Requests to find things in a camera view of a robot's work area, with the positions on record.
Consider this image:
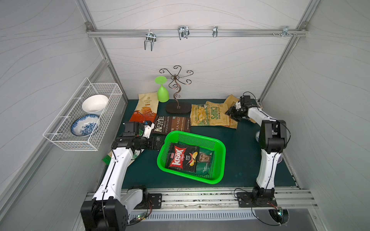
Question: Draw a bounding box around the green-label kettle chips bag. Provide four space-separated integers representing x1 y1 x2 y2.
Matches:
190 102 230 126

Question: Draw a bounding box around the black Krax chips bag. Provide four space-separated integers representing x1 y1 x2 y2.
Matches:
165 143 200 173

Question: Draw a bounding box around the green Real chips bag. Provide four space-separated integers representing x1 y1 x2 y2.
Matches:
196 148 214 176

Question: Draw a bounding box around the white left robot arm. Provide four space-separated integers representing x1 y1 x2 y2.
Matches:
81 136 162 231

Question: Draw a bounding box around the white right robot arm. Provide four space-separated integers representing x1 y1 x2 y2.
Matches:
225 95 291 209

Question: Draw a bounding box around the blue Sea Salt chips bag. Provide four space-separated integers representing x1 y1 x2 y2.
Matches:
225 95 258 123

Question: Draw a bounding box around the brown Kettle chips bag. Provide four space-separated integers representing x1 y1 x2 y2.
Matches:
152 116 191 135

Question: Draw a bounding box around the orange cheddar chips bag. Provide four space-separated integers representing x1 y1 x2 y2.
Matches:
130 92 159 122

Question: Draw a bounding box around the green plastic basket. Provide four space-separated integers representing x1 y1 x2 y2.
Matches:
157 131 226 184

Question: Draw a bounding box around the green seaweed snack bag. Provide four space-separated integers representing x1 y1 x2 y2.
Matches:
102 150 142 167

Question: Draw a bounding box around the small blue patterned bowl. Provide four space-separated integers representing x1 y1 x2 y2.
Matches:
255 131 260 142

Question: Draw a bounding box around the dark metal ornament stand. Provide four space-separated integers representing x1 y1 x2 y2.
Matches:
159 65 194 115

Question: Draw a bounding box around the green plastic wine glass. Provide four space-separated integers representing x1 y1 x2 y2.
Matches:
155 76 169 103

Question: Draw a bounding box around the pink round bowl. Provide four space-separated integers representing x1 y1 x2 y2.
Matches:
277 155 283 164

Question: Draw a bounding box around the white ceramic bowl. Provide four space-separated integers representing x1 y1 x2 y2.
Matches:
82 94 108 115

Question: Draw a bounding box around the blue patterned ceramic bowl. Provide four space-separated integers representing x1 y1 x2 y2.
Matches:
70 114 100 137

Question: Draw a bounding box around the small metal hook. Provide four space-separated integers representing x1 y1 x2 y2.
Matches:
213 26 218 38

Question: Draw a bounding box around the metal corner hook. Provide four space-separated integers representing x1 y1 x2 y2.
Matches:
272 26 294 38

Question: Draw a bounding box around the metal clip hook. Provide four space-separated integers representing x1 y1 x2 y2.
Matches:
177 26 190 40

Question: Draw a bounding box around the metal double hook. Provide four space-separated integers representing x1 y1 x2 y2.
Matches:
144 32 157 51

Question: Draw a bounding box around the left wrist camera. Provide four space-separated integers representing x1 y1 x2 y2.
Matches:
142 121 155 138

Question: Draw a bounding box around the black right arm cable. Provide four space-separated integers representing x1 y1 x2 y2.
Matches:
233 91 292 227

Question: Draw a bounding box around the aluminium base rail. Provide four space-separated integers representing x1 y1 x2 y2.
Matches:
146 187 319 221

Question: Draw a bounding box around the white wire wall basket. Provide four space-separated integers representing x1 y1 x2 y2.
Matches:
43 78 122 151

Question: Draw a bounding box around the aluminium top rail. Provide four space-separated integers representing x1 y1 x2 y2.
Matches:
85 22 309 39

